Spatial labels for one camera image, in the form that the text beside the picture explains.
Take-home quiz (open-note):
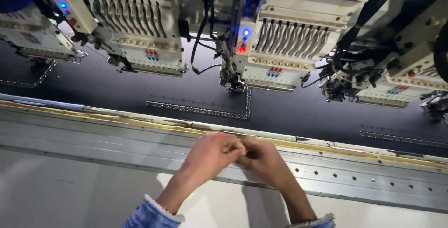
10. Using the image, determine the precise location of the metal presser foot assembly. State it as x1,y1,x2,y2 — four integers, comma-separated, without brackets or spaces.
419,90,448,121

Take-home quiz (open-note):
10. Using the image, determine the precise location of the blue fleece-lined left sleeve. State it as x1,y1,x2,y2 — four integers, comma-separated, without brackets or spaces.
122,194,186,228

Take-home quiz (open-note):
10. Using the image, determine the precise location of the person's left hand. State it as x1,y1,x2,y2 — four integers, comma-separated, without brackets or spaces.
180,131,247,186

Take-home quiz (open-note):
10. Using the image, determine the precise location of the dark fabric with chain embroidery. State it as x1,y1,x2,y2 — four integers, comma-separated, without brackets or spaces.
0,29,448,159

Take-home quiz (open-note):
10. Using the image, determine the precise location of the blue fleece-lined sleeve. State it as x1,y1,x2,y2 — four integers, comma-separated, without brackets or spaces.
286,213,336,228
122,194,186,228

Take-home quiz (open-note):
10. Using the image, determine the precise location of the long metal frame rail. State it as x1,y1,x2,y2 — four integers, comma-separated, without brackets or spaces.
0,93,448,215

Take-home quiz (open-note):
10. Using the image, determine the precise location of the person's right hand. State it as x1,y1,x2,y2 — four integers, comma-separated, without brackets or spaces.
235,138,294,191

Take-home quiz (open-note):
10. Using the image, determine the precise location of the blue fleece-lined right sleeve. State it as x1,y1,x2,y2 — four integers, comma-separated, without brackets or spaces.
286,213,336,228

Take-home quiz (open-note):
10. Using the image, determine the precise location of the white embroidery machine head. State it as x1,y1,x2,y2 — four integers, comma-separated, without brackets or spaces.
0,2,88,65
319,0,448,110
219,0,389,94
44,0,196,79

